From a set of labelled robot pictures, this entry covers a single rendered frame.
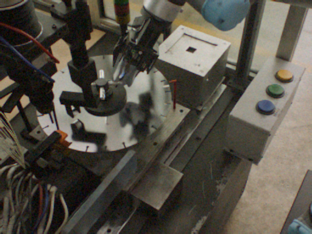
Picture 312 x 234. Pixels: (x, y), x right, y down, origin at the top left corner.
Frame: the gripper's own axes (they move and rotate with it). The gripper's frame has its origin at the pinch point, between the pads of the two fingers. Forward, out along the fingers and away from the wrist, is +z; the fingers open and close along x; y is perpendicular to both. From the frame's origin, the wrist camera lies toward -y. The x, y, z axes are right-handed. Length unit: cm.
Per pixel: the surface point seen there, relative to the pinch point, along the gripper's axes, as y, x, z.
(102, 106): 5.0, -1.6, 5.0
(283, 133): -78, 112, 33
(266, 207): -35, 99, 51
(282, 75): -9.5, 41.3, -16.9
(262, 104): 0.7, 35.5, -11.1
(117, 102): 3.8, 1.4, 3.1
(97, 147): 15.8, -0.3, 8.1
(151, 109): 5.4, 9.1, 0.3
